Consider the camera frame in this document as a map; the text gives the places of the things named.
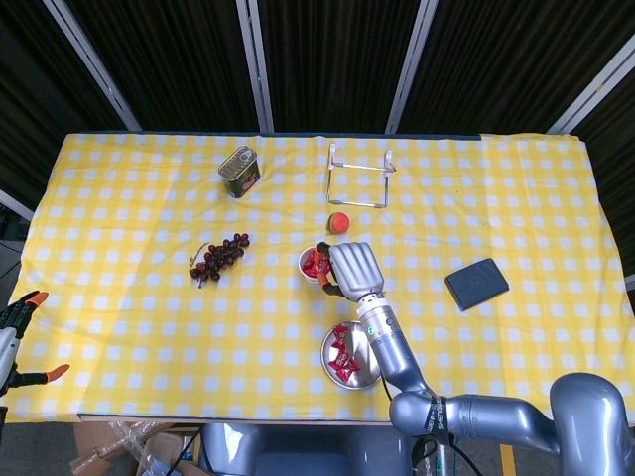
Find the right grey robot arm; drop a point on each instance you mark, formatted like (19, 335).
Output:
(412, 377)

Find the black pleated curtain panel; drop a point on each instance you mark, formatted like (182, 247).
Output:
(337, 59)
(30, 99)
(173, 59)
(506, 59)
(617, 163)

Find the clear plastic wrap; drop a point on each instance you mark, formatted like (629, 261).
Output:
(124, 436)

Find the red apple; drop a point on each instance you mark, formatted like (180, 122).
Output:
(339, 223)

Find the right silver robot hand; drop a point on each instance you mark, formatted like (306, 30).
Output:
(357, 270)

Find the round steel plate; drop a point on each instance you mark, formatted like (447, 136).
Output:
(359, 372)

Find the dark blue flat case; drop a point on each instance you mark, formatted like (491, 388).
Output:
(476, 285)

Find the brown cardboard box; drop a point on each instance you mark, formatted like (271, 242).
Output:
(166, 446)

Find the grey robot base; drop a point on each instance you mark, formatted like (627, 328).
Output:
(307, 451)

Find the yellow white checked tablecloth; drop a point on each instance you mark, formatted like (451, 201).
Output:
(149, 347)

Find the green rectangular tin can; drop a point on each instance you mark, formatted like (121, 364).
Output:
(240, 173)

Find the white paper cup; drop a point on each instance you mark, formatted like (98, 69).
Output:
(310, 278)

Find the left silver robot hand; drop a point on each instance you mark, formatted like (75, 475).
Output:
(9, 347)

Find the dark red grape bunch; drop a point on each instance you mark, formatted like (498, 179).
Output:
(218, 258)

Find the white metal frame post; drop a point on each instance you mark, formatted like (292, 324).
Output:
(631, 282)
(93, 64)
(595, 91)
(411, 64)
(15, 204)
(255, 64)

